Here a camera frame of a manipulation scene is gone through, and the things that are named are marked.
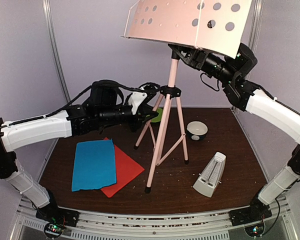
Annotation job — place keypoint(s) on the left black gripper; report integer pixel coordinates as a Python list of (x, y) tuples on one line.
[(141, 117)]

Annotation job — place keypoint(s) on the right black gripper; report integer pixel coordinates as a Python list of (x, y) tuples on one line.
[(194, 57)]

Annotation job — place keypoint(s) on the left aluminium post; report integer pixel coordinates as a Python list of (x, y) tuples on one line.
[(55, 52)]

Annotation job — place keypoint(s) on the blue paper sheet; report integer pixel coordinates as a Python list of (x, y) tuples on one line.
[(94, 165)]

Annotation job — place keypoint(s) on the red paper sheet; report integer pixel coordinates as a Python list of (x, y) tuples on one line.
[(127, 170)]

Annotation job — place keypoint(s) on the green plate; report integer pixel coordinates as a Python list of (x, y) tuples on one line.
[(158, 118)]

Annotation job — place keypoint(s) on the pink music stand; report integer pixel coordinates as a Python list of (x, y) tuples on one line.
[(216, 26)]

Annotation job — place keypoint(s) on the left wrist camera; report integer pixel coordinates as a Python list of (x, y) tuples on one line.
[(147, 91)]

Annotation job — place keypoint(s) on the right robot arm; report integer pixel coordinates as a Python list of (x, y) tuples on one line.
[(252, 98)]

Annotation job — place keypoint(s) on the white metronome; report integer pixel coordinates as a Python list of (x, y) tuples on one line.
[(209, 179)]

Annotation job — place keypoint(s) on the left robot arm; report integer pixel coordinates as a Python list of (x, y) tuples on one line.
[(105, 107)]

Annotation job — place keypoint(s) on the right aluminium post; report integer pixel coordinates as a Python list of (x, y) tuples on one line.
[(255, 22)]

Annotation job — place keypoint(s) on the dark bowl white inside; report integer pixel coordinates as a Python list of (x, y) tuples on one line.
[(196, 130)]

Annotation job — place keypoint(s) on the aluminium post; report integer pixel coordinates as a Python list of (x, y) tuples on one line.
[(55, 52), (255, 22)]

